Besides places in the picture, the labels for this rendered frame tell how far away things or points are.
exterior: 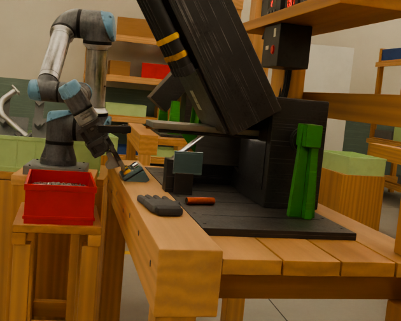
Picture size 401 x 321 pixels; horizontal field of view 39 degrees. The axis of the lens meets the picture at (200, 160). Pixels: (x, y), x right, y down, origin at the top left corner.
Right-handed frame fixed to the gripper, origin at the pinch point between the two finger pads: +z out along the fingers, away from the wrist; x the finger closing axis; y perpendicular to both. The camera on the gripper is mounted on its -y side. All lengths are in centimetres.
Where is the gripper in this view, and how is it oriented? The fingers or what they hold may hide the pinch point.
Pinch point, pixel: (124, 167)
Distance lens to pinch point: 206.1
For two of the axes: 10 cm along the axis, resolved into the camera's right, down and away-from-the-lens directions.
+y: -8.5, 5.2, -1.3
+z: 4.8, 8.5, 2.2
